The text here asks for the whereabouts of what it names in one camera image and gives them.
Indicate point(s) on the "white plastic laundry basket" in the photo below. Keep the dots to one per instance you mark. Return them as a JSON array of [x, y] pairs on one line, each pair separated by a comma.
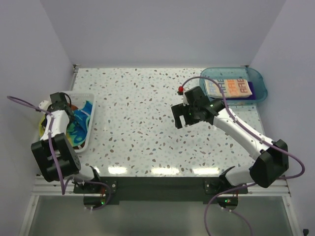
[[91, 115]]

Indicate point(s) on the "blue towel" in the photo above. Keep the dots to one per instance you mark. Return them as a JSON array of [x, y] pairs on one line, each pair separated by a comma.
[[77, 131]]

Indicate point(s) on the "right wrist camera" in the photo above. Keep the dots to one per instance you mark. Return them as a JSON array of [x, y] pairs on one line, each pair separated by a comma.
[[181, 90]]

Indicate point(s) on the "colourful printed towel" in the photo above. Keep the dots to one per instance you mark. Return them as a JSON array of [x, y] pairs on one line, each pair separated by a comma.
[[212, 89]]

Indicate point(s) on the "purple towel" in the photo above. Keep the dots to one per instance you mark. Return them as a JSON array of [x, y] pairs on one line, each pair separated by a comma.
[[237, 89]]

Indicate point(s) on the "yellow green patterned towel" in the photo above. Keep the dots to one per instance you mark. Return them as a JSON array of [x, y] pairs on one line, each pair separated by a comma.
[[42, 126]]

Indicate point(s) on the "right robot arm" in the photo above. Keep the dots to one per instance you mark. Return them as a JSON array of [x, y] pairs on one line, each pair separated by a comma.
[[270, 158]]

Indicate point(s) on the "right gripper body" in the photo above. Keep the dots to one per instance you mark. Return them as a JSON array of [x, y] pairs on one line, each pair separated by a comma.
[[194, 117]]

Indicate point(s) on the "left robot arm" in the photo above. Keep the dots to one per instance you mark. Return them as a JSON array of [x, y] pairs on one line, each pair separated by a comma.
[[53, 153]]

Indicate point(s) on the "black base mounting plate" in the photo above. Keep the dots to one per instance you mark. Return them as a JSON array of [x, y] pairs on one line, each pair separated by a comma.
[[165, 189]]

